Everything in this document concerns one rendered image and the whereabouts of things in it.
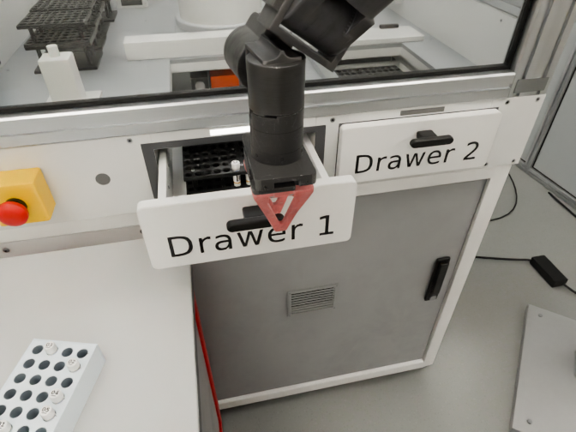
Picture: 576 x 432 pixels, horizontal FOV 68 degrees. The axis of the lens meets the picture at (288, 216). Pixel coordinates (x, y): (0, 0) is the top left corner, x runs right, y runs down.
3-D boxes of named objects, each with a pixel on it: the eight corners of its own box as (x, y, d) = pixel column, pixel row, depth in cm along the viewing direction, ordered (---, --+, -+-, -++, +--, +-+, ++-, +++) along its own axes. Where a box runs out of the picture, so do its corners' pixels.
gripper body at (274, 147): (294, 141, 52) (296, 83, 48) (316, 188, 45) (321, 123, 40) (242, 147, 51) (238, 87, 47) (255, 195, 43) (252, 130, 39)
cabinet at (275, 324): (435, 376, 135) (525, 164, 84) (96, 449, 118) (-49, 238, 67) (343, 199, 206) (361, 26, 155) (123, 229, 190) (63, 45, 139)
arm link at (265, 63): (255, 58, 37) (315, 51, 38) (234, 36, 42) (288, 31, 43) (258, 130, 41) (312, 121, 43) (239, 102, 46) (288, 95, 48)
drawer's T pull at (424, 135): (453, 144, 70) (455, 137, 70) (411, 149, 69) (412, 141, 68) (442, 134, 73) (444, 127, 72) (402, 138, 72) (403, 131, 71)
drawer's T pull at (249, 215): (285, 225, 55) (285, 217, 54) (227, 234, 53) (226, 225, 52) (279, 208, 57) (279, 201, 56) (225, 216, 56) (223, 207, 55)
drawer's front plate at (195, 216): (350, 240, 64) (357, 181, 57) (153, 270, 59) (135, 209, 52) (346, 233, 65) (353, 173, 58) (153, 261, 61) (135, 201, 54)
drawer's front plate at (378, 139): (484, 165, 80) (504, 111, 73) (338, 184, 75) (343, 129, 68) (479, 161, 81) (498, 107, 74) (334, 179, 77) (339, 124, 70)
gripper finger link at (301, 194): (297, 203, 56) (299, 140, 50) (312, 238, 51) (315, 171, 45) (247, 210, 55) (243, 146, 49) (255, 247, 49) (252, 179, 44)
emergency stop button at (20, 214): (31, 227, 61) (20, 205, 58) (1, 231, 60) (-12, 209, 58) (36, 214, 63) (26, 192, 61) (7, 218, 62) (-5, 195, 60)
